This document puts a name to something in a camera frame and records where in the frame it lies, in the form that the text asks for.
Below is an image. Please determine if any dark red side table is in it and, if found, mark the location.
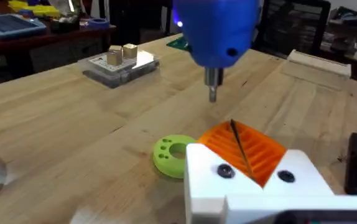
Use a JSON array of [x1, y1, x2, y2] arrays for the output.
[[0, 24, 118, 90]]

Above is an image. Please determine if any pale long flat box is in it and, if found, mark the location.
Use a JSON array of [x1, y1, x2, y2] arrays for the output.
[[286, 49, 352, 79]]

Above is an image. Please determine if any dark green board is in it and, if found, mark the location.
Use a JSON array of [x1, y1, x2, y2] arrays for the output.
[[165, 36, 192, 50]]

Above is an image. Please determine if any blue electric screwdriver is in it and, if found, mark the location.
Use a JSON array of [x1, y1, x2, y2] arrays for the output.
[[172, 0, 262, 104]]

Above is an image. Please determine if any yellow toy heap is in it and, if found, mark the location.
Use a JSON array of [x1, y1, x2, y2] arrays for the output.
[[7, 0, 62, 18]]

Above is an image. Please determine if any clear box with wooden blocks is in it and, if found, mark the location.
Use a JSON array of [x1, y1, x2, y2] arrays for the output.
[[78, 43, 161, 90]]

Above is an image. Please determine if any green disc with holes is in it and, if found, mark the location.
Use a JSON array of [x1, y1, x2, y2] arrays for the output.
[[152, 134, 197, 180]]

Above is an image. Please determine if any blue tape roll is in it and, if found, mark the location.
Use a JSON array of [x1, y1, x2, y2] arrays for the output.
[[86, 17, 111, 30]]

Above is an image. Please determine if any blue flat tray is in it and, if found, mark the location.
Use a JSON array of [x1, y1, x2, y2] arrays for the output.
[[0, 13, 47, 39]]

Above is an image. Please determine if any black chair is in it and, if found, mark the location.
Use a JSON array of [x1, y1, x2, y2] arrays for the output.
[[252, 0, 332, 58]]

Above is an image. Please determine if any cluttered dark desk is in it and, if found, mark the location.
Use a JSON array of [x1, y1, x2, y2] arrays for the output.
[[320, 5, 357, 87]]

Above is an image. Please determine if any left gripper white and orange right finger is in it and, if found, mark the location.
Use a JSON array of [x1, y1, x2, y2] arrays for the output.
[[231, 119, 336, 197]]

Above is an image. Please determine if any left gripper white and orange left finger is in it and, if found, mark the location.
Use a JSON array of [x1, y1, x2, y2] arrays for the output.
[[183, 119, 264, 224]]

